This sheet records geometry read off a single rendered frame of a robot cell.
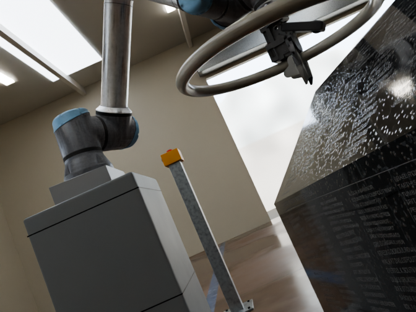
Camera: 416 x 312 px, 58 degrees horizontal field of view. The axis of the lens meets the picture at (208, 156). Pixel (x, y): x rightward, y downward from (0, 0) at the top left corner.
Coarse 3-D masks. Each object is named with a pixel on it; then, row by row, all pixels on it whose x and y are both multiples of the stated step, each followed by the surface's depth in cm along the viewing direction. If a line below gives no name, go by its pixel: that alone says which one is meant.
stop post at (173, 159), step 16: (176, 160) 238; (176, 176) 239; (192, 192) 237; (192, 208) 236; (208, 224) 240; (208, 240) 233; (208, 256) 232; (224, 272) 230; (224, 288) 228; (240, 304) 227
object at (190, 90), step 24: (288, 0) 62; (312, 0) 62; (240, 24) 64; (264, 24) 64; (360, 24) 90; (216, 48) 68; (312, 48) 103; (192, 72) 75; (264, 72) 108; (192, 96) 94
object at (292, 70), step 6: (288, 60) 105; (300, 60) 103; (288, 66) 105; (294, 66) 104; (300, 66) 102; (288, 72) 105; (294, 72) 104; (300, 72) 103; (306, 72) 103; (306, 78) 103
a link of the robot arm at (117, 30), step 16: (112, 0) 144; (128, 0) 146; (112, 16) 145; (128, 16) 148; (112, 32) 147; (128, 32) 150; (112, 48) 148; (128, 48) 152; (112, 64) 149; (128, 64) 154; (112, 80) 151; (128, 80) 156; (112, 96) 152; (96, 112) 155; (112, 112) 152; (128, 112) 156; (112, 128) 152; (128, 128) 158; (112, 144) 154; (128, 144) 161
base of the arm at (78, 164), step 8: (72, 152) 139; (80, 152) 139; (88, 152) 139; (96, 152) 141; (64, 160) 141; (72, 160) 138; (80, 160) 137; (88, 160) 137; (96, 160) 139; (104, 160) 141; (72, 168) 136; (80, 168) 136; (88, 168) 136; (64, 176) 139; (72, 176) 136
